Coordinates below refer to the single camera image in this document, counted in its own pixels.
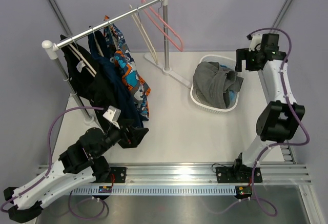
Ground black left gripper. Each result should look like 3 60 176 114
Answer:
94 118 148 158

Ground light blue shorts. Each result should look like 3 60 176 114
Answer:
218 65 237 109

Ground grey knit shorts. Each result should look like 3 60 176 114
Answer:
193 62 243 109

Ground white hanger with grey shorts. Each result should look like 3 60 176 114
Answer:
132 11 159 65

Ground pink clothes hanger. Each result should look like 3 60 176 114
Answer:
141 0 184 52

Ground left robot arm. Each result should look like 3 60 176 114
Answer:
1 126 149 223

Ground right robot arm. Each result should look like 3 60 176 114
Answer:
230 29 305 183

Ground patterned navy orange shorts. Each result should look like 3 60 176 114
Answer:
108 24 151 120

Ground wooden hanger with black garment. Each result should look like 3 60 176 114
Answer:
69 45 97 77

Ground wooden hanger with patterned shorts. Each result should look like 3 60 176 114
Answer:
91 21 121 55

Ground navy blue garment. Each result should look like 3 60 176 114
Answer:
88 31 144 128

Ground black garment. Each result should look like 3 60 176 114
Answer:
59 34 140 149

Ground silver clothes rack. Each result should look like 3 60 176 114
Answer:
42 0 176 128

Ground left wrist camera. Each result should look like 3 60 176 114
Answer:
102 106 121 129

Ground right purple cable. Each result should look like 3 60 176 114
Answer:
204 28 311 216

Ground white slotted cable duct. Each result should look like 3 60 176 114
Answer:
72 185 236 196

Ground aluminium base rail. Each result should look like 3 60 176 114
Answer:
33 164 312 186

